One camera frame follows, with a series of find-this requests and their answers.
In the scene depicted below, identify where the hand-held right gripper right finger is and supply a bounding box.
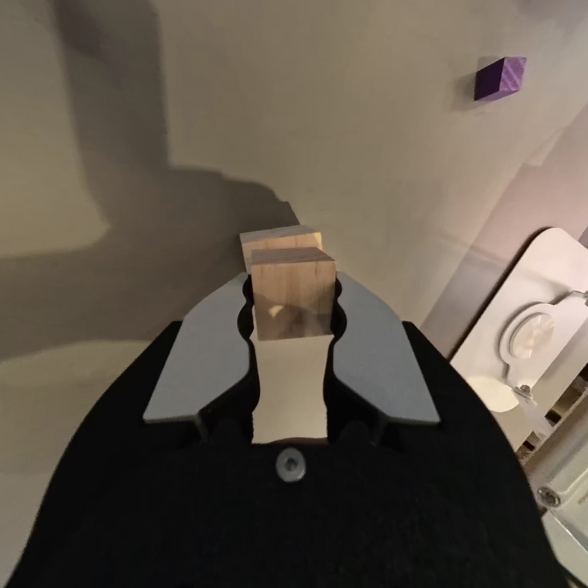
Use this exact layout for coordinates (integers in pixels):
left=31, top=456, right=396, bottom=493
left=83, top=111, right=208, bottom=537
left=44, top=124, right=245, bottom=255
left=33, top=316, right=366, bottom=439
left=323, top=272, right=442, bottom=444

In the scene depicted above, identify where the small purple wooden cube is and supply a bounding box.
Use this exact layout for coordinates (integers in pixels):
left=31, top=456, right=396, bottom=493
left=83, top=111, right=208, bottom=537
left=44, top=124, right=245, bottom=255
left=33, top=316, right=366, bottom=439
left=474, top=56, right=527, bottom=102

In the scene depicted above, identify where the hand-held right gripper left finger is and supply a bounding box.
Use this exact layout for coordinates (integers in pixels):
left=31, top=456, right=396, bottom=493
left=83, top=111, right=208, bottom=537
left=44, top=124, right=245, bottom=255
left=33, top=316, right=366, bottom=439
left=142, top=272, right=262, bottom=443

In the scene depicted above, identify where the large plain wooden cube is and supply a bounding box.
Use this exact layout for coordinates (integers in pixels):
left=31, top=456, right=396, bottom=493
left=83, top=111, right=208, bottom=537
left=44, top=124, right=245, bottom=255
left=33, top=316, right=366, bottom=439
left=239, top=225, right=322, bottom=272

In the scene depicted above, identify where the medium plain wooden cube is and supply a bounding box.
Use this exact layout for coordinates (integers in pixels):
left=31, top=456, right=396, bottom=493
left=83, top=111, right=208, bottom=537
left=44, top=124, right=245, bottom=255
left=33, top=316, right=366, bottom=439
left=250, top=247, right=337, bottom=341

